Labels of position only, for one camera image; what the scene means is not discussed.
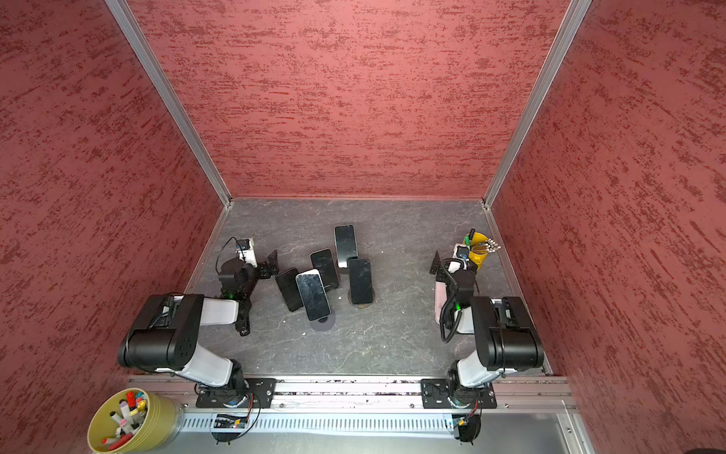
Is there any aluminium front rail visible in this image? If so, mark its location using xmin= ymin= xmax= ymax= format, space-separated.
xmin=127 ymin=373 xmax=577 ymax=414

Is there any yellow metal bucket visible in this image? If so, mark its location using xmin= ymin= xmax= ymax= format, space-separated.
xmin=469 ymin=232 xmax=488 ymax=268

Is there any olive cup of markers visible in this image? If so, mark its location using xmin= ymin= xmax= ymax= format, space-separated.
xmin=87 ymin=388 xmax=183 ymax=453

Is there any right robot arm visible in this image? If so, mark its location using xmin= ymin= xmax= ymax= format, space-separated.
xmin=430 ymin=255 xmax=545 ymax=396

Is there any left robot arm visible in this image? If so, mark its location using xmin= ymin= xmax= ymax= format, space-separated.
xmin=117 ymin=249 xmax=279 ymax=396

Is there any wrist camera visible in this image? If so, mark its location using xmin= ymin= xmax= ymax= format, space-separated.
xmin=234 ymin=238 xmax=257 ymax=268
xmin=453 ymin=243 xmax=471 ymax=263

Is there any round base phone stand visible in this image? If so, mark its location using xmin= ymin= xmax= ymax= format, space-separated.
xmin=310 ymin=310 xmax=336 ymax=332

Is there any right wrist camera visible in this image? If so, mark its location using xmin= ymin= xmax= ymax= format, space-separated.
xmin=453 ymin=243 xmax=471 ymax=263

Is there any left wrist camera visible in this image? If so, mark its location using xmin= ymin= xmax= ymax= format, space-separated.
xmin=234 ymin=238 xmax=257 ymax=268

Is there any bundle of coloured pencils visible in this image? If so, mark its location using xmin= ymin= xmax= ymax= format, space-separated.
xmin=471 ymin=238 xmax=501 ymax=255

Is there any black phone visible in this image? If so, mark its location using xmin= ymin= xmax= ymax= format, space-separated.
xmin=334 ymin=225 xmax=359 ymax=269
xmin=275 ymin=268 xmax=304 ymax=312
xmin=310 ymin=249 xmax=340 ymax=291
xmin=348 ymin=258 xmax=374 ymax=306

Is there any white edged phone front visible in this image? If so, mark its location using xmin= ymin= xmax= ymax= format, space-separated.
xmin=295 ymin=270 xmax=331 ymax=321

